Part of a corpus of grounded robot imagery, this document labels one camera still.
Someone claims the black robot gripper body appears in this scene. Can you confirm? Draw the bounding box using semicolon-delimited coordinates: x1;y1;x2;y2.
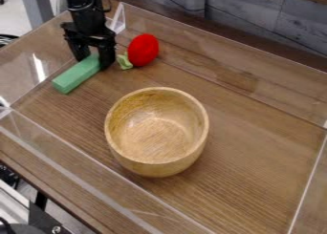
60;7;115;49

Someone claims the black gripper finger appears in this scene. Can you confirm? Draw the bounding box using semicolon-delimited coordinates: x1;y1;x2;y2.
99;46;116;70
68;40;91;61

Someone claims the green rectangular stick block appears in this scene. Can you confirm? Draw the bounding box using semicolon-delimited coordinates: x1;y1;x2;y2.
51;54;100;94

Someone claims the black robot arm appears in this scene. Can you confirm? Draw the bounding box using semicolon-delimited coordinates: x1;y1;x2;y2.
60;0;116;70

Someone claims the light wooden bowl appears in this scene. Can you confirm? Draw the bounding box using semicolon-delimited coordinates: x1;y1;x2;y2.
104;87;210;178

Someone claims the red plush strawberry toy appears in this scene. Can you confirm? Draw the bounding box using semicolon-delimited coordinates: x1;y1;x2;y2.
116;33;160;70

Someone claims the grey table leg post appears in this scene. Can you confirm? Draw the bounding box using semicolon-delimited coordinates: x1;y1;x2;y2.
22;0;54;29

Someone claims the clear acrylic tray wall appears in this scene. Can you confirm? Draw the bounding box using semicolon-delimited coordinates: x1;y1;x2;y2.
0;6;327;234

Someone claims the black clamp with cable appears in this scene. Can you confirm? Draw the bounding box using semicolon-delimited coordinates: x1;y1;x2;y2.
0;202;74;234

